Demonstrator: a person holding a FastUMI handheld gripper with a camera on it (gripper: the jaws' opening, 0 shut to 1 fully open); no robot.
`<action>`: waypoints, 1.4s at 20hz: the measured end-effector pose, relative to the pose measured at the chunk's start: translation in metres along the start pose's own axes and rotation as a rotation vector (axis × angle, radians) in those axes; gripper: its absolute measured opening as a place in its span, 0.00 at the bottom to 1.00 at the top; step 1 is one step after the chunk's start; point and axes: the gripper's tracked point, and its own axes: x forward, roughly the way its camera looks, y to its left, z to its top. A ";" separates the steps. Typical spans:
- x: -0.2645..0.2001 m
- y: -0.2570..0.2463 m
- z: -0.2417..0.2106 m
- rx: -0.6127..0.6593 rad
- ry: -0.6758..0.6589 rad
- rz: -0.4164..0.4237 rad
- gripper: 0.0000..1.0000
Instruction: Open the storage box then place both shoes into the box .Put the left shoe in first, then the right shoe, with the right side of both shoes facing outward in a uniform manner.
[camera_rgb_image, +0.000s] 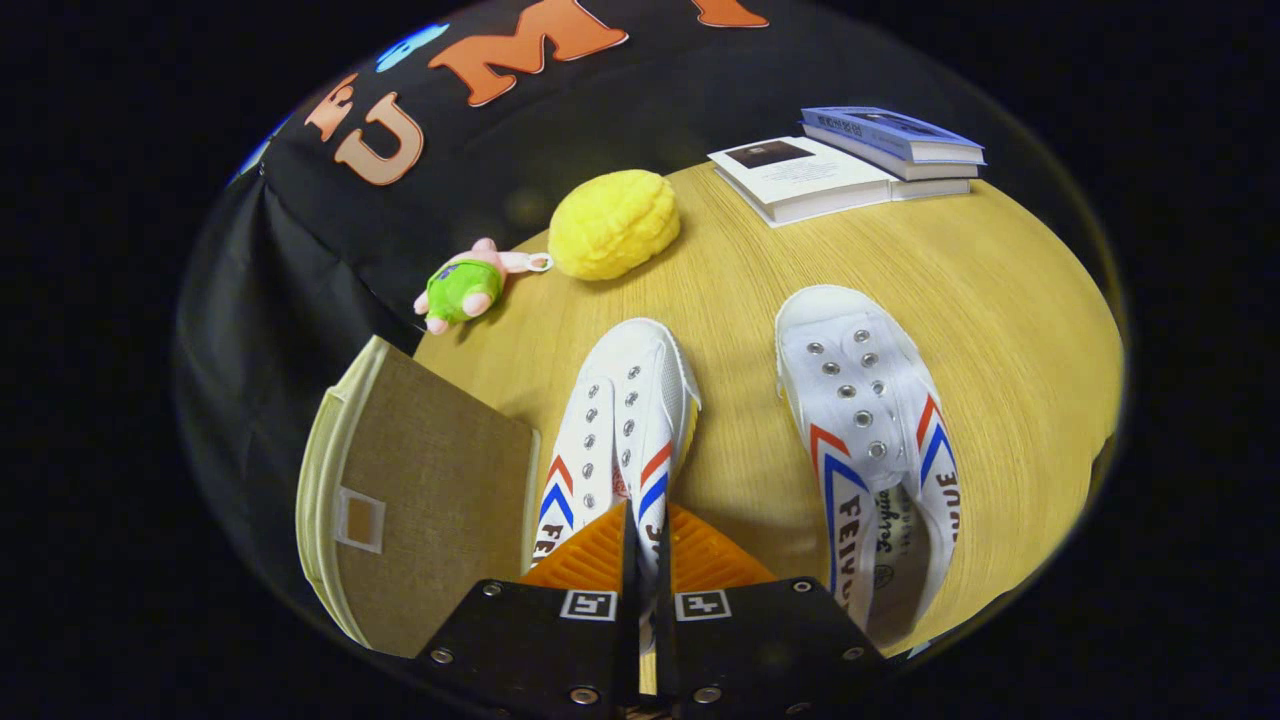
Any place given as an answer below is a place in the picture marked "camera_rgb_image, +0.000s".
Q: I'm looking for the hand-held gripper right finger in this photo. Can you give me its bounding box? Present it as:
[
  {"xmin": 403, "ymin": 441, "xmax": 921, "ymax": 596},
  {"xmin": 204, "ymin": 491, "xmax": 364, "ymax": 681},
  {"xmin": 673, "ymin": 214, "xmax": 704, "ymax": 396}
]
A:
[{"xmin": 655, "ymin": 503, "xmax": 891, "ymax": 720}]

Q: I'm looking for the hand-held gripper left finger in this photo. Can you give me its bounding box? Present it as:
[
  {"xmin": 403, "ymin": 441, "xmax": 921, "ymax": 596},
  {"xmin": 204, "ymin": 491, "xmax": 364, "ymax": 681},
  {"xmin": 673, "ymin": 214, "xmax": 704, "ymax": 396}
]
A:
[{"xmin": 415, "ymin": 500, "xmax": 641, "ymax": 720}]

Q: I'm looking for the brown fabric storage box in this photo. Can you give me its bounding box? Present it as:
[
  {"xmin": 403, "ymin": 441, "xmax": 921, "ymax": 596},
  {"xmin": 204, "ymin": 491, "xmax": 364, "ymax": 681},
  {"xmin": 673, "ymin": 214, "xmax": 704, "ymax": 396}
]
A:
[{"xmin": 296, "ymin": 335, "xmax": 541, "ymax": 658}]

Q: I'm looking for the white canvas shoe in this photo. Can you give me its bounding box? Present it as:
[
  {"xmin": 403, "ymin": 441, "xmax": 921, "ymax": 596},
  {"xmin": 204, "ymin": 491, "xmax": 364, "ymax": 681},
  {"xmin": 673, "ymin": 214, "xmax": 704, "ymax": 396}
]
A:
[
  {"xmin": 522, "ymin": 318, "xmax": 701, "ymax": 691},
  {"xmin": 775, "ymin": 285, "xmax": 963, "ymax": 649}
]

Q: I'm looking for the yellow plush ball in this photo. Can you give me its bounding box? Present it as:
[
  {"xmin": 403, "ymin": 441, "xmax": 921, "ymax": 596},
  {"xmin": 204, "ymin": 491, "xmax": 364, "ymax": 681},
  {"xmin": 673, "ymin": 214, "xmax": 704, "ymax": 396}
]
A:
[{"xmin": 548, "ymin": 169, "xmax": 681, "ymax": 281}]

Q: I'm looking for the black backdrop cloth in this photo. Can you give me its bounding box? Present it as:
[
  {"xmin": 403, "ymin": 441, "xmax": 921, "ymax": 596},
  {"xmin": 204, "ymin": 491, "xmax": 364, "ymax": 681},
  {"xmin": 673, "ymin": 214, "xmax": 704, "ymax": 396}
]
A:
[{"xmin": 172, "ymin": 0, "xmax": 1011, "ymax": 641}]

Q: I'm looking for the white paperback book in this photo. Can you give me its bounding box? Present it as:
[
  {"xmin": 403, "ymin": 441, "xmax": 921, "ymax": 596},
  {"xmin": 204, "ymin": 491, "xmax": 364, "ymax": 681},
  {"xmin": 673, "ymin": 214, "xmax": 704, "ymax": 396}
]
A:
[{"xmin": 707, "ymin": 137, "xmax": 896, "ymax": 228}]

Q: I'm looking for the white book under blue book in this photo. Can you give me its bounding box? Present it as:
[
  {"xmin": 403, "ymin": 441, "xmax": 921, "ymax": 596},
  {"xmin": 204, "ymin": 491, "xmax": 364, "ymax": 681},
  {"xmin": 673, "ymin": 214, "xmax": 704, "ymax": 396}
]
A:
[{"xmin": 805, "ymin": 125, "xmax": 973, "ymax": 201}]

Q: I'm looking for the blue cover book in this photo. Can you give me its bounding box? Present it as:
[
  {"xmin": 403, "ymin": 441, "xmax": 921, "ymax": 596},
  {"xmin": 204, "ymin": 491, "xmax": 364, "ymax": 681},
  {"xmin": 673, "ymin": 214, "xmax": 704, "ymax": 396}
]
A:
[{"xmin": 800, "ymin": 106, "xmax": 986, "ymax": 166}]

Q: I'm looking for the pink green plush toy keychain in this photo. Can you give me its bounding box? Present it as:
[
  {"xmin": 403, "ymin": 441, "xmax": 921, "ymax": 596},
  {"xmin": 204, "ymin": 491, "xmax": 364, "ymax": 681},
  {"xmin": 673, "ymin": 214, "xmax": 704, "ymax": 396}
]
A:
[{"xmin": 414, "ymin": 238, "xmax": 553, "ymax": 335}]

